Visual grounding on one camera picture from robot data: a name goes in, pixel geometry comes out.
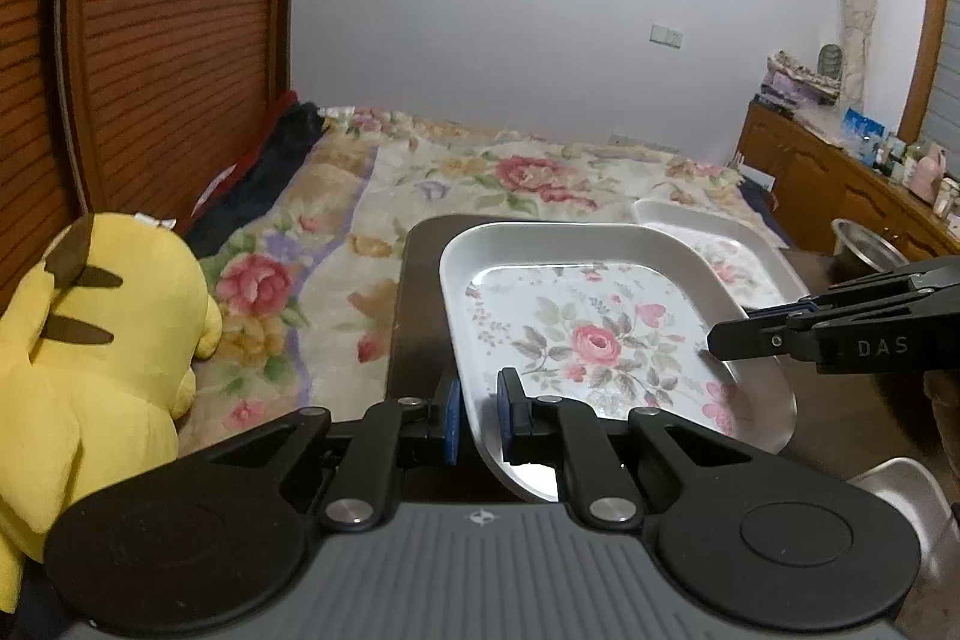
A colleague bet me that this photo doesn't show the small steel bowl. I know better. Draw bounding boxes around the small steel bowl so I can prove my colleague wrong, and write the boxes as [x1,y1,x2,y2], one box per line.
[832,218,908,280]

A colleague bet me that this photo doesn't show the white lidded jar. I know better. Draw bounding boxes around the white lidded jar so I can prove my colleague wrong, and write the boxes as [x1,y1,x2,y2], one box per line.
[932,175,960,220]

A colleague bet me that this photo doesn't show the yellow Pikachu plush toy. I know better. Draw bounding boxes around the yellow Pikachu plush toy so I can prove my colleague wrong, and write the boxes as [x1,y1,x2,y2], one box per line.
[2,213,223,614]

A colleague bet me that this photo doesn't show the pink thermos jug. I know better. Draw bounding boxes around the pink thermos jug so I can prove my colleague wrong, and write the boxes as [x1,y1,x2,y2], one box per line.
[908,143,947,203]

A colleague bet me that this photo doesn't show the floral tray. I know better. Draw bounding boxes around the floral tray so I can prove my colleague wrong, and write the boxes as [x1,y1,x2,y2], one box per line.
[633,200,809,310]
[439,223,797,502]
[850,456,958,585]

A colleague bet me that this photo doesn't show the floral tray back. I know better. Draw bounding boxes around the floral tray back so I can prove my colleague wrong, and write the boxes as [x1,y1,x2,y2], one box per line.
[633,200,809,310]

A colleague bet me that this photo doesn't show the white wall switch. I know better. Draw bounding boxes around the white wall switch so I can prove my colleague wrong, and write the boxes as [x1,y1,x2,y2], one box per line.
[649,25,683,49]

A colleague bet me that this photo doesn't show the blue photo box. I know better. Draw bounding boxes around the blue photo box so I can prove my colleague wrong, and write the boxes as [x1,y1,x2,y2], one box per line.
[841,107,887,167]

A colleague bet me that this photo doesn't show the wooden louvered wardrobe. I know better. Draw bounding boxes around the wooden louvered wardrobe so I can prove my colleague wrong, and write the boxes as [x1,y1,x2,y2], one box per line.
[2,0,291,289]

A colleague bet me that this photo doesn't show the dark clothes on bed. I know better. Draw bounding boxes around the dark clothes on bed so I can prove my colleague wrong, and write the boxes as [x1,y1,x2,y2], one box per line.
[185,101,324,259]

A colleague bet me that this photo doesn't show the floral bed blanket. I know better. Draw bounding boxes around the floral bed blanket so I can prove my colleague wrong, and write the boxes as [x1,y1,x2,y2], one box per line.
[181,107,779,452]

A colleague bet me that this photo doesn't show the pile of folded fabrics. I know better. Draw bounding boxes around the pile of folded fabrics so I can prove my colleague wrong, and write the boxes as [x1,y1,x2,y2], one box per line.
[760,50,841,109]

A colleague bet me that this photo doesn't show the person right hand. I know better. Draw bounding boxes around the person right hand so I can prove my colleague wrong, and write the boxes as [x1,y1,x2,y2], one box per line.
[924,370,960,461]

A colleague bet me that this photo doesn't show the white wall socket strip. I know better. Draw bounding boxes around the white wall socket strip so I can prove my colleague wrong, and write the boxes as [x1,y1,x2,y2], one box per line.
[607,133,679,154]

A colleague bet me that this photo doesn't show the grey window blind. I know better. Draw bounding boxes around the grey window blind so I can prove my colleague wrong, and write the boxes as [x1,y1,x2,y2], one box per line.
[923,0,960,158]

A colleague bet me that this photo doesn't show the wooden sideboard cabinet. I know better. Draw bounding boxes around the wooden sideboard cabinet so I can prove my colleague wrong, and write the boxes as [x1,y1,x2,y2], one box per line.
[737,103,958,262]

